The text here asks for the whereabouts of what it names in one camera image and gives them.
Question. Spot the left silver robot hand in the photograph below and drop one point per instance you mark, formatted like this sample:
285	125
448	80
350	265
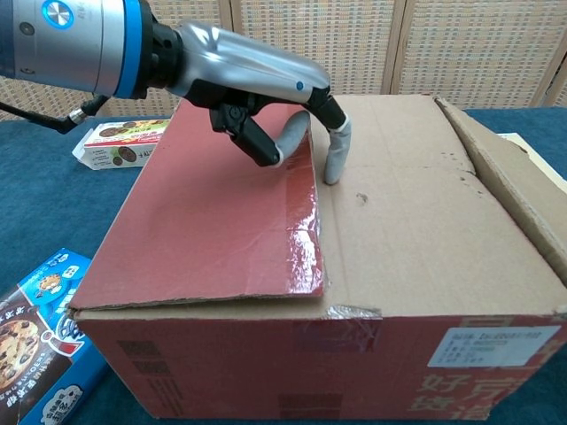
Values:
248	62

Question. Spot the large brown cardboard box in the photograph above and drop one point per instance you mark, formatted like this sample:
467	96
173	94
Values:
221	221

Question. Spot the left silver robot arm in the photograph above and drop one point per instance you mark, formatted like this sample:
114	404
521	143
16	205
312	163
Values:
80	48

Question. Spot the white cookie box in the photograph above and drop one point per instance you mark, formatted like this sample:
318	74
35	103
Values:
111	150

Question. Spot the blue chocolate chip cookie box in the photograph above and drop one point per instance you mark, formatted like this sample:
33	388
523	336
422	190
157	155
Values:
35	336

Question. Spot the woven folding screen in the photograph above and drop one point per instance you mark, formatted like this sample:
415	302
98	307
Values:
398	44

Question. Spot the blue table cloth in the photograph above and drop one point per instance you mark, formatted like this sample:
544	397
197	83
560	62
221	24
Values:
44	208

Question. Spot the beige paper notepad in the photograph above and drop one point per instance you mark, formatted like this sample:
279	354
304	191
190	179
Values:
545	159

